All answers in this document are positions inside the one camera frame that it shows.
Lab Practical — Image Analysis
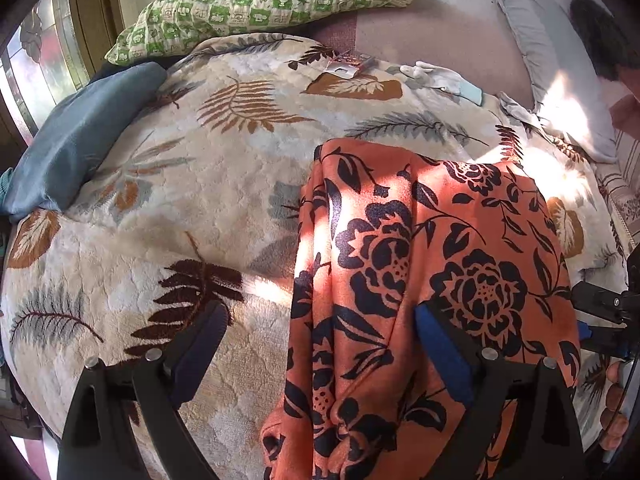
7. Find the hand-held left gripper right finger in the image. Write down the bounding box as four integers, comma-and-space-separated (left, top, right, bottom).
414, 301, 587, 480

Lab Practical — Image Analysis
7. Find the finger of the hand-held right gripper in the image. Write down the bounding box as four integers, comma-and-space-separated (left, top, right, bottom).
578, 320, 632, 359
571, 281, 636, 324

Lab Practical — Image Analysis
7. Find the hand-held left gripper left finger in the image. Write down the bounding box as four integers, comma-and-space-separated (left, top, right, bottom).
56, 299, 232, 480

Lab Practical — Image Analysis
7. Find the orange floral shirt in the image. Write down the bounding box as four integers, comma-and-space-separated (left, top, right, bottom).
260, 137, 583, 480

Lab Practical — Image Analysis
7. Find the person's right hand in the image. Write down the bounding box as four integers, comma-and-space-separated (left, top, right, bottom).
599, 361, 632, 453

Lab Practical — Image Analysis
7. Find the striped beige blanket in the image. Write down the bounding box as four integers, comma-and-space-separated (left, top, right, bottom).
595, 130, 640, 241

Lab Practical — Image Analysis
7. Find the cream leaf print blanket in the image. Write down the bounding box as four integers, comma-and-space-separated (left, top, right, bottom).
0, 32, 631, 480

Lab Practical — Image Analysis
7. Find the pink brown blanket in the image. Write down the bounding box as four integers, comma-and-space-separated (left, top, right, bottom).
612, 67, 640, 131

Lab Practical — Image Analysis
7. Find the small white crumpled cloth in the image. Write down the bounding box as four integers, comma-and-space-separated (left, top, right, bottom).
495, 92, 546, 131

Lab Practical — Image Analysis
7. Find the blue cushion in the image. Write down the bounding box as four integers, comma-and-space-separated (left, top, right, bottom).
2, 61, 168, 221

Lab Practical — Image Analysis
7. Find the blue striped cloth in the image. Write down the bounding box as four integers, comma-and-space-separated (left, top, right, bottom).
0, 167, 17, 213

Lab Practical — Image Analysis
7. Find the grey pillow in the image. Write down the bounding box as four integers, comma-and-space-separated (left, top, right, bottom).
475, 0, 618, 163

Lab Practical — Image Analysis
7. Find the dark furry garment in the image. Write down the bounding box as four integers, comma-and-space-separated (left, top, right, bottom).
570, 0, 628, 81

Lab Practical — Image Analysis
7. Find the white glove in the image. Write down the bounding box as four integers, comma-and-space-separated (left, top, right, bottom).
400, 61, 483, 106

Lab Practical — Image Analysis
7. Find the small red white packet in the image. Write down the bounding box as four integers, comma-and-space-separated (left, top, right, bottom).
320, 50, 373, 79

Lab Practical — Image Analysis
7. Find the pink bed sheet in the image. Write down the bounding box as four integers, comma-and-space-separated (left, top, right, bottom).
305, 0, 536, 106

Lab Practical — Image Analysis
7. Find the stained glass window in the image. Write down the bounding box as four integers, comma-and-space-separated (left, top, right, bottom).
0, 0, 93, 136

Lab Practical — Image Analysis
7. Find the green checkered pillow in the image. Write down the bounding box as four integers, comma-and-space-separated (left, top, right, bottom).
105, 0, 423, 66

